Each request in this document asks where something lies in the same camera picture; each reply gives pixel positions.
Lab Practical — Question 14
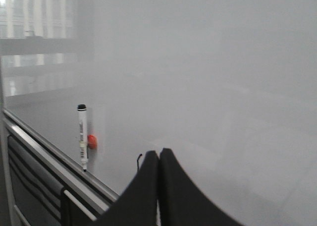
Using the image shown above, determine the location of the white whiteboard marker pen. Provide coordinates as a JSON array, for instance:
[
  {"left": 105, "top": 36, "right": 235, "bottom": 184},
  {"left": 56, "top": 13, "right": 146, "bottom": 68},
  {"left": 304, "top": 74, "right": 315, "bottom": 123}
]
[{"left": 77, "top": 104, "right": 88, "bottom": 172}]

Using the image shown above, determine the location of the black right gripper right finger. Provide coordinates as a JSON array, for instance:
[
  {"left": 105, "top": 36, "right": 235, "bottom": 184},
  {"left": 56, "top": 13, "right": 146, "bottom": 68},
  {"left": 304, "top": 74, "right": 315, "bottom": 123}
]
[{"left": 158, "top": 148, "right": 241, "bottom": 226}]

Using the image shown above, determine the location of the white horizontal metal bar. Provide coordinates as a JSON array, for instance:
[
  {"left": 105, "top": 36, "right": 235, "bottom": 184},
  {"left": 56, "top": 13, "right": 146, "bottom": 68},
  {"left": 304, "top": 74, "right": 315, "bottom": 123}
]
[{"left": 63, "top": 190, "right": 97, "bottom": 221}]

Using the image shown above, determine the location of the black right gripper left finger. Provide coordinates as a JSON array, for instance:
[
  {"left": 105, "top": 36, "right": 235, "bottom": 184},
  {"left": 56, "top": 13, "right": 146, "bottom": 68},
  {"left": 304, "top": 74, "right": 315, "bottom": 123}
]
[{"left": 90, "top": 151, "right": 159, "bottom": 226}]

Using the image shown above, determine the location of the red round magnet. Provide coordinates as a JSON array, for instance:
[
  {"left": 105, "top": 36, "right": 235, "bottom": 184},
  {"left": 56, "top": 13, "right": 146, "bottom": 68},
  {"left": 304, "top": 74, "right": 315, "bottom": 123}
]
[{"left": 87, "top": 134, "right": 98, "bottom": 150}]

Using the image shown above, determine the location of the white whiteboard with aluminium frame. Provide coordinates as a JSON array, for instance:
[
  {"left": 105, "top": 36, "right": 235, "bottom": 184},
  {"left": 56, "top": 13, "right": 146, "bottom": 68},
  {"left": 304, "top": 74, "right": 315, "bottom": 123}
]
[{"left": 0, "top": 0, "right": 317, "bottom": 226}]

